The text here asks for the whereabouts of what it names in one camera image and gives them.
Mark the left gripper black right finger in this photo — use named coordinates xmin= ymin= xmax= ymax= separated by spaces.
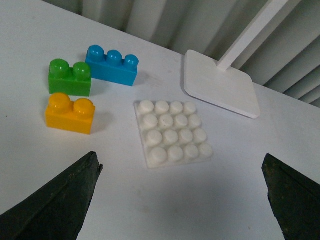
xmin=261 ymin=153 xmax=320 ymax=240

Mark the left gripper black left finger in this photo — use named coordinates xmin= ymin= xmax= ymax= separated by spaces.
xmin=0 ymin=151 xmax=103 ymax=240

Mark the yellow two-stud block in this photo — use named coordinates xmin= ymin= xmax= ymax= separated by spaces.
xmin=45 ymin=92 xmax=96 ymax=135

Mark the green two-stud block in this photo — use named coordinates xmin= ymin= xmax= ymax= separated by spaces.
xmin=48 ymin=58 xmax=92 ymax=97

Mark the blue three-stud block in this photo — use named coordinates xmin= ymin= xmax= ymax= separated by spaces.
xmin=85 ymin=45 xmax=139 ymax=87

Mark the white desk lamp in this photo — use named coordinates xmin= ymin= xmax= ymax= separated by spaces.
xmin=183 ymin=0 xmax=300 ymax=119

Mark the white studded base plate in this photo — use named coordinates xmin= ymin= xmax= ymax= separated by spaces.
xmin=134 ymin=99 xmax=214 ymax=169

